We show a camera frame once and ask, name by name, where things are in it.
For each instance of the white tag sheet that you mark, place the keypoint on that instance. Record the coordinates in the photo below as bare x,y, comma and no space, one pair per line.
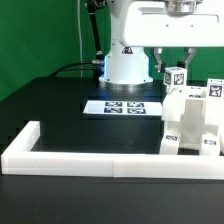
129,108

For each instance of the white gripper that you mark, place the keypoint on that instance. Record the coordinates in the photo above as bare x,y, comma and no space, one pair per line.
148,24

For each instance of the white chair seat part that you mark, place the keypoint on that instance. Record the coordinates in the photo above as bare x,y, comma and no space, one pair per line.
191,132

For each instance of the white U-shaped fence frame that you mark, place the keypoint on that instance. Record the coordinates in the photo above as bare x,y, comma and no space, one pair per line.
19,158

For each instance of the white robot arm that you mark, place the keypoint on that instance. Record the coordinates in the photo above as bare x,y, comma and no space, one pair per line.
127,65

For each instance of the white chair back part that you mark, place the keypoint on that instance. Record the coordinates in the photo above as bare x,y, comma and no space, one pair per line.
192,104

